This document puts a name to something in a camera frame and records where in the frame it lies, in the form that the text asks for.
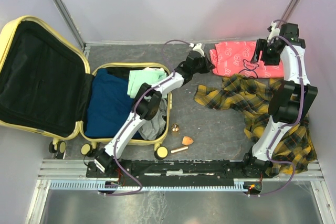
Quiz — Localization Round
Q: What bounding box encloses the mint green flowered cloth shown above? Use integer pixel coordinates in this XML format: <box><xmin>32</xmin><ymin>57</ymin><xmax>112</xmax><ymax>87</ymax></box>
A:
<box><xmin>127</xmin><ymin>69</ymin><xmax>167</xmax><ymax>99</ymax></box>

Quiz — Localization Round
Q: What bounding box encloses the grey garment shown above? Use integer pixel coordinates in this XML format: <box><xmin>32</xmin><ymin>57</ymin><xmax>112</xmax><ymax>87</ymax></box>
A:
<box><xmin>139</xmin><ymin>99</ymin><xmax>167</xmax><ymax>141</ymax></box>

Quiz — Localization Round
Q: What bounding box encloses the blue garment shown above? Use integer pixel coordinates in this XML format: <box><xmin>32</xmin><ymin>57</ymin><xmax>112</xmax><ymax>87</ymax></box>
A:
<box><xmin>85</xmin><ymin>68</ymin><xmax>133</xmax><ymax>138</ymax></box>

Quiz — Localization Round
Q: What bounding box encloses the white garment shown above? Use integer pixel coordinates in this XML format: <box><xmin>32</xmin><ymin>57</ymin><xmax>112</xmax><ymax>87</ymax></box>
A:
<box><xmin>143</xmin><ymin>67</ymin><xmax>166</xmax><ymax>73</ymax></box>

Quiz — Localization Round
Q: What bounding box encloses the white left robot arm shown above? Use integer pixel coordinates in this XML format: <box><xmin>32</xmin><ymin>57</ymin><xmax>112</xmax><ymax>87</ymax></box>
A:
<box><xmin>94</xmin><ymin>49</ymin><xmax>215</xmax><ymax>177</ymax></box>

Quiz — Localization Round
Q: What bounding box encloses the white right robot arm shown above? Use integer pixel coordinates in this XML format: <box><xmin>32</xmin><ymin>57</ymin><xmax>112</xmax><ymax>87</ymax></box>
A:
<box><xmin>241</xmin><ymin>19</ymin><xmax>318</xmax><ymax>177</ymax></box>

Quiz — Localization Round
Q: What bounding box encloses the pink printed garment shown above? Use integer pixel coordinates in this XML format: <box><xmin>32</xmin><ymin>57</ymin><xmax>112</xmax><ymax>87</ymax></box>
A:
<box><xmin>209</xmin><ymin>41</ymin><xmax>284</xmax><ymax>79</ymax></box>

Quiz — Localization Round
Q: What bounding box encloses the orange makeup sponge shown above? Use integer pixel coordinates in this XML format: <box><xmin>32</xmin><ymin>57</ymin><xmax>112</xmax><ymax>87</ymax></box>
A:
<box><xmin>182</xmin><ymin>136</ymin><xmax>194</xmax><ymax>146</ymax></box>

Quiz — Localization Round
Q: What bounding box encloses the rose gold lipstick tube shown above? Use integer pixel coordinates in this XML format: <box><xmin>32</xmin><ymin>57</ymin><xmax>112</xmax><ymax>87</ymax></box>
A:
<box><xmin>171</xmin><ymin>145</ymin><xmax>188</xmax><ymax>154</ymax></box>

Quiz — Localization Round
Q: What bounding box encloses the yellow plaid shirt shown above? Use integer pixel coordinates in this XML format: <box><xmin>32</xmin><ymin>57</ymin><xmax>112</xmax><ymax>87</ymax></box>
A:
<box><xmin>194</xmin><ymin>74</ymin><xmax>317</xmax><ymax>176</ymax></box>

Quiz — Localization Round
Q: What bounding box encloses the yellow open suitcase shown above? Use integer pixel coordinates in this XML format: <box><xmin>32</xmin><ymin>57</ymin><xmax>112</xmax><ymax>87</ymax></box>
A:
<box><xmin>1</xmin><ymin>16</ymin><xmax>164</xmax><ymax>158</ymax></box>

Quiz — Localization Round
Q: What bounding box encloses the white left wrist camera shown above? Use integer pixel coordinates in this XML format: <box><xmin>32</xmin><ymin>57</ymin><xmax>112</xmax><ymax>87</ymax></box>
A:
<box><xmin>189</xmin><ymin>43</ymin><xmax>205</xmax><ymax>57</ymax></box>

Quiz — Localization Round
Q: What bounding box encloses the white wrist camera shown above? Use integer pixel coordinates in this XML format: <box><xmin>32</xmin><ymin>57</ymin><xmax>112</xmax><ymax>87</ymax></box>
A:
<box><xmin>189</xmin><ymin>43</ymin><xmax>205</xmax><ymax>57</ymax></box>
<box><xmin>267</xmin><ymin>20</ymin><xmax>280</xmax><ymax>43</ymax></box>

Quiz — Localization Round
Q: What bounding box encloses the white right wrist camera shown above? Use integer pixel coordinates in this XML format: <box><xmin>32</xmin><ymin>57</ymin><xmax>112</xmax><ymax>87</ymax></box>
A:
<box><xmin>267</xmin><ymin>20</ymin><xmax>280</xmax><ymax>43</ymax></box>

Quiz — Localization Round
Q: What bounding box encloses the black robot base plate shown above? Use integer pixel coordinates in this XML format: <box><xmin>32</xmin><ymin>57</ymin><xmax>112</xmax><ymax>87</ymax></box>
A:
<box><xmin>86</xmin><ymin>158</ymin><xmax>266</xmax><ymax>188</ymax></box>

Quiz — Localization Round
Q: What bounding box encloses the left aluminium frame post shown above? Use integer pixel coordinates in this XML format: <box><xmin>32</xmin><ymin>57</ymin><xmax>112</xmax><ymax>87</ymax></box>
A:
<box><xmin>52</xmin><ymin>0</ymin><xmax>86</xmax><ymax>50</ymax></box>

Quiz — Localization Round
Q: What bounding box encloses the blue slotted cable duct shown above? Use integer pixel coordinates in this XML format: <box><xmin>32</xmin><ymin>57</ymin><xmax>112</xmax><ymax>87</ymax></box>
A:
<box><xmin>49</xmin><ymin>179</ymin><xmax>255</xmax><ymax>193</ymax></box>

